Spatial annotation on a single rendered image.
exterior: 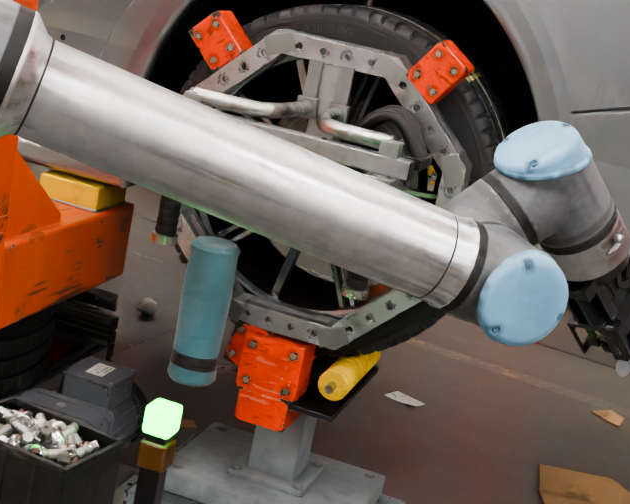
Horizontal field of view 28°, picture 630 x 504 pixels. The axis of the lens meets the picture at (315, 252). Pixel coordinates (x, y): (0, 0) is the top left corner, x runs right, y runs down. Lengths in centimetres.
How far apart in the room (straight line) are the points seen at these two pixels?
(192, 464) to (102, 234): 50
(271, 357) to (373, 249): 123
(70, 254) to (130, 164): 139
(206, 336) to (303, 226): 116
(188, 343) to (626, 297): 101
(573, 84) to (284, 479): 97
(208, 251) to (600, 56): 75
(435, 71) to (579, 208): 89
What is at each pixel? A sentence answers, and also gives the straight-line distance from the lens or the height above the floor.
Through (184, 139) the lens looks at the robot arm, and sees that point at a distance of 104.
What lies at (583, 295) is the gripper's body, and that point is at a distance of 138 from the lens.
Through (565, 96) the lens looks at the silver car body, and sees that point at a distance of 223.
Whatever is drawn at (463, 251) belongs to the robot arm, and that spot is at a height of 105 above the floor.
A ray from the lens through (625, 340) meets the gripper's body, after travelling 143.
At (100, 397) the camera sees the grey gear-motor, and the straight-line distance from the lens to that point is 236.
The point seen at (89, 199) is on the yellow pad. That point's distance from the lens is 252.
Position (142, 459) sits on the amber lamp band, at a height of 58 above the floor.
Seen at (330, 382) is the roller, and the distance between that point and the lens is 230.
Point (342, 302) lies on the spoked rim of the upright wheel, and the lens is 237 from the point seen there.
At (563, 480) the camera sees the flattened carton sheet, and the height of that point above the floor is 2.
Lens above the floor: 130
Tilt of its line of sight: 14 degrees down
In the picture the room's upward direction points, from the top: 12 degrees clockwise
